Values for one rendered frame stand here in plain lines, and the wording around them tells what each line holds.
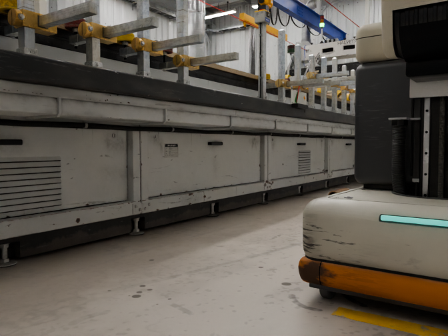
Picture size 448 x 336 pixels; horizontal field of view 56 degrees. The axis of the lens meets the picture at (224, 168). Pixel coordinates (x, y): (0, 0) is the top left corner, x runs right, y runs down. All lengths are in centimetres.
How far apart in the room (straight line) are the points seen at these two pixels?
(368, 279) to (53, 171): 121
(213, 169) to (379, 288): 161
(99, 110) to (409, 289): 116
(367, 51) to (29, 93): 107
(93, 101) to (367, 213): 101
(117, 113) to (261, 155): 155
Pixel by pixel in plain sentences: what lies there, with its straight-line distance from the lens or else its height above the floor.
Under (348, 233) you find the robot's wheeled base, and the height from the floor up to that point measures 20.
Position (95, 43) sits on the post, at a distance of 161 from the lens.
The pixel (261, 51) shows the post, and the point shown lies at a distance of 260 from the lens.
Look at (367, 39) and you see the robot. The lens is 146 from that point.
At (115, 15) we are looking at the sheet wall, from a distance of 1170.
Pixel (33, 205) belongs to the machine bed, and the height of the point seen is 20.
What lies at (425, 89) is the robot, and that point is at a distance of 130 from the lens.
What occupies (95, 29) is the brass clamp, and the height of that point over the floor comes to 83.
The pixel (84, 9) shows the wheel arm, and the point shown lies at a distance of 131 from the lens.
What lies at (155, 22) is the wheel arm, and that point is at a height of 83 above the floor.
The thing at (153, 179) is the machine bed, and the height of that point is 26.
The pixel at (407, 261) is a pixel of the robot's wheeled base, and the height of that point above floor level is 15.
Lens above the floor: 42
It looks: 3 degrees down
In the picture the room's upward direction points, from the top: straight up
